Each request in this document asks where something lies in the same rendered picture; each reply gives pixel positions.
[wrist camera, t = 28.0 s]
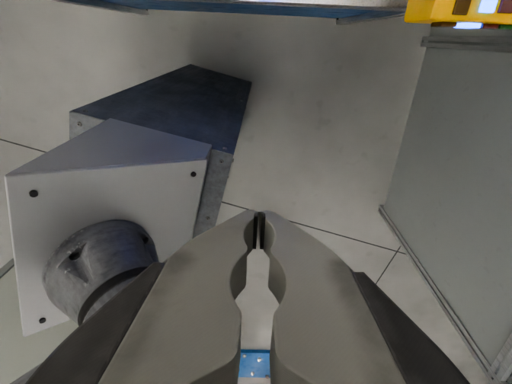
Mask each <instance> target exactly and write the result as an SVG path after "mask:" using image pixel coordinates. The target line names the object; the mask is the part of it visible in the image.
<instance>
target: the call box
mask: <svg viewBox="0 0 512 384"><path fill-rule="evenodd" d="M455 1H456V0H408V5H407V8H406V12H405V22H406V23H419V24H431V23H432V22H440V21H447V22H457V23H480V24H512V14H498V13H497V11H498V7H499V4H500V2H501V0H498V3H497V5H496V8H495V10H494V12H493V13H481V12H478V10H479V7H480V4H481V2H482V0H471V4H470V6H469V11H468V14H467V15H452V12H453V7H454V5H455Z"/></svg>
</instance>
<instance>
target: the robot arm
mask: <svg viewBox="0 0 512 384"><path fill-rule="evenodd" d="M258 222H259V239H260V249H264V253H265V254H266V255H267V256H268V257H269V259H270V266H269V276H268V288H269V290H270V291H271V292H272V293H273V295H274V296H275V298H276V300H277V301H278V304H279V307H278V308H277V310H276V311H275V313H274V318H273V326H272V334H271V343H270V384H470V383H469V381H468V380H467V379H466V378H465V377H464V375H463V374H462V373H461V372H460V371H459V369H458V368H457V367H456V366H455V364H454V363H453V362H452V361H451V360H450V359H449V357H448V356H447V355H446V354H445V353H444V352H443V351H442V350H441V349H440V348H439V347H438V346H437V345H436V344H435V343H434V342H433V341H432V340H431V339H430V338H429V337H428V336H427V335H426V334H425V333H424V332H423V331H422V330H421V329H420V328H419V327H418V326H417V325H416V324H415V323H414V322H413V321H412V320H411V319H410V318H409V317H408V316H407V315H406V314H405V313H404V312H403V311H402V310H401V309H400V308H399V307H398V306H397V305H396V304H395V303H394V302H393V301H392V300H391V299H390V298H389V297H388V296H387V295H386V294H385V293H384V292H383V291H382V290H381V289H380V288H379V287H378V286H377V285H376V284H375V283H374V282H373V281H372V280H371V279H370V278H369V277H368V276H367V275H366V274H365V273H364V272H354V271H353V270H352V269H351V268H350V267H349V266H348V265H347V264H346V263H345V262H344V261H343V260H342V259H341V258H340V257H339V256H338V255H337V254H335V253H334V252H333V251H332V250H331V249H330V248H329V247H327V246H326V245H324V244H323V243H322V242H320V241H319V240H318V239H316V238H315V237H313V236H312V235H310V234H309V233H307V232H305V231H304V230H302V229H301V228H299V227H298V226H296V225H294V224H293V223H291V222H290V221H288V220H287V219H285V218H283V217H282V216H280V215H279V214H277V213H275V212H273V211H270V210H265V211H263V212H259V211H255V210H246V211H243V212H241V213H239V214H238V215H236V216H233V217H232V218H230V219H228V220H226V221H225V222H222V223H220V224H219V225H217V226H214V227H213V228H211V229H209V230H207V231H205V232H204V233H202V234H200V235H198V236H197V237H195V238H192V239H191V240H190V241H188V242H187V243H185V244H184V245H182V246H181V247H180V248H179V249H178V250H177V251H175V252H174V253H173V254H172V255H170V256H169V257H168V258H167V259H166V260H165V261H164V262H162V263H160V262H159V261H158V255H157V251H156V248H155V244H154V241H153V240H152V238H151V237H150V236H149V234H148V233H147V232H146V231H145V229H144V228H143V227H141V226H140V225H138V224H136V223H134V222H130V221H126V220H109V221H104V222H99V223H95V224H93V225H90V226H87V227H85V228H83V229H81V230H79V231H77V232H76V233H74V234H73V235H71V236H69V237H68V238H67V239H66V240H65V241H63V242H62V243H61V244H60V245H59V246H58V247H57V248H56V249H55V250H54V251H53V253H52V254H51V255H50V256H49V258H48V260H47V262H46V264H45V266H44V269H43V276H42V281H43V286H44V289H45V290H46V294H47V296H48V298H49V300H50V302H51V303H52V304H53V305H54V306H55V307H56V308H58V309H59V310H60V311H61V312H63V313H64V314H65V315H67V316H68V317H69V318H70V319H71V320H73V321H74V322H75V323H76V324H77V325H78V327H77V328H76V329H75V330H74V331H73V332H72V333H71V334H70V335H69V336H68V337H67V338H66V339H65V340H64V341H63V342H62V343H61V344H60V345H59V346H58V347H57V348H56V349H55V350H54V351H53V352H52V353H51V354H50V355H49V356H48V357H47V358H46V359H45V360H44V361H43V362H42V363H40V364H39V365H37V366H36V367H34V368H33V369H32V370H30V371H28V372H27V373H25V374H24V375H23V376H21V377H19V378H18V379H16V380H15V381H14V382H12V383H10V384H238V372H239V365H240V358H241V333H242V313H241V310H240V309H239V307H238V306H237V304H236V303H235V299H236V298H237V296H238V295H239V293H240V292H241V291H242V290H243V289H244V288H245V286H246V272H247V256H248V255H249V254H250V253H251V251H252V249H256V246H257V237H258Z"/></svg>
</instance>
